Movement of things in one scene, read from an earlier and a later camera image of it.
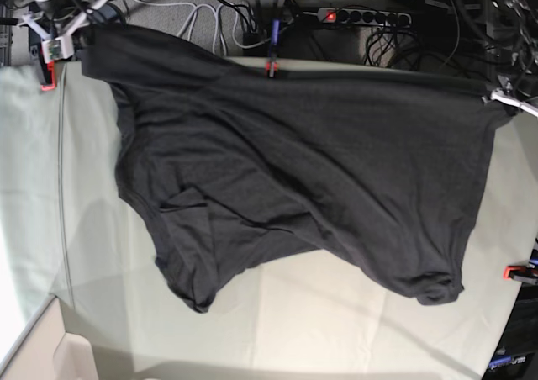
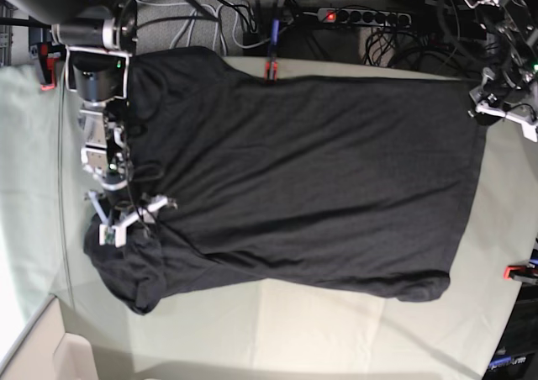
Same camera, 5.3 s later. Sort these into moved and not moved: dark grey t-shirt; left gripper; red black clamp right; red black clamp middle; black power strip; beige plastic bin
Moved: left gripper; dark grey t-shirt
Not moved: red black clamp right; black power strip; beige plastic bin; red black clamp middle
